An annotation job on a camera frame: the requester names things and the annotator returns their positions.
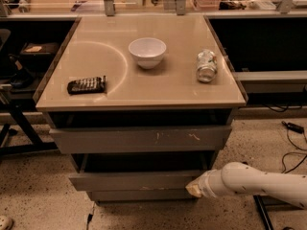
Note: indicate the black metal floor stand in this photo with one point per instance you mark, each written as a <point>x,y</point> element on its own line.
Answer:
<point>265,203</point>

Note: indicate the black metal frame left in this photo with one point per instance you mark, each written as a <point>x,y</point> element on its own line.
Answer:
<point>36,145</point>

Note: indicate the black power adapter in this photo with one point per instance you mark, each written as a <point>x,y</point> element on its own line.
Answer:
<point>293,127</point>

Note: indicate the white shoe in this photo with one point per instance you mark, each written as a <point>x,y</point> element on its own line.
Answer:
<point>5,223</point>

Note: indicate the grey bottom drawer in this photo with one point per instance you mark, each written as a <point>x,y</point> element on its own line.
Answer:
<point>110,196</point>

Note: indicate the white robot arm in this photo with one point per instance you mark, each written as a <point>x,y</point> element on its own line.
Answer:
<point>235,179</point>

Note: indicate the dark box on shelf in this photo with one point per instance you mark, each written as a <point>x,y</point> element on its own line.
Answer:
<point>39,50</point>

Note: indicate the grey drawer cabinet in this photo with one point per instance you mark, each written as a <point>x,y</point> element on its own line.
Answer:
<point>168,95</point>

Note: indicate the grey top drawer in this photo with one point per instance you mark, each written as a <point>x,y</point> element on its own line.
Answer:
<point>140,139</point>

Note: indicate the yellow foam-padded gripper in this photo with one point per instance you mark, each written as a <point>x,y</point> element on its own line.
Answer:
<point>206,184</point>

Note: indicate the black calculator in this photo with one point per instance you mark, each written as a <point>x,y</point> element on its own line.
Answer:
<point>87,86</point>

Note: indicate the white ceramic bowl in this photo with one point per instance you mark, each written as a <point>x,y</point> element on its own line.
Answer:
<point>147,52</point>

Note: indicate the grey drawer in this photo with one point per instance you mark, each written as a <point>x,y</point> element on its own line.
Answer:
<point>140,139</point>
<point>110,196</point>
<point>139,171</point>

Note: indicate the clear glass jar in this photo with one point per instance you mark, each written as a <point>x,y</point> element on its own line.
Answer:
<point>206,66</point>

